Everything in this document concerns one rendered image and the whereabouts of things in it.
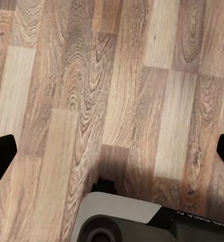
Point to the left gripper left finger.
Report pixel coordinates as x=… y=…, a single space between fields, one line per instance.
x=8 y=150

